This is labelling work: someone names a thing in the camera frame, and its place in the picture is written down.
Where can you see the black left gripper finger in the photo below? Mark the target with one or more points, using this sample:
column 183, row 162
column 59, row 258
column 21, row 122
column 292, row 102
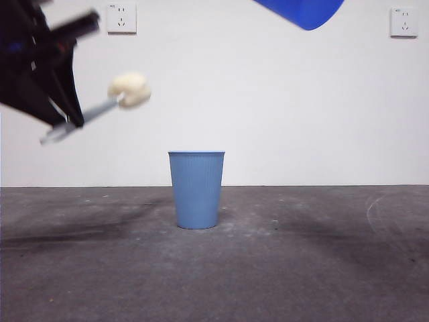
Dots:
column 27, row 97
column 67, row 84

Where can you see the blue ribbed plastic cup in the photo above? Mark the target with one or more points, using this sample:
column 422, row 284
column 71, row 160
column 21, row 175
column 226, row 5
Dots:
column 301, row 13
column 197, row 191

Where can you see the white wall socket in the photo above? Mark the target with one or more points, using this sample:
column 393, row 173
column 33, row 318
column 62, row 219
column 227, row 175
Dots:
column 404, row 23
column 121, row 18

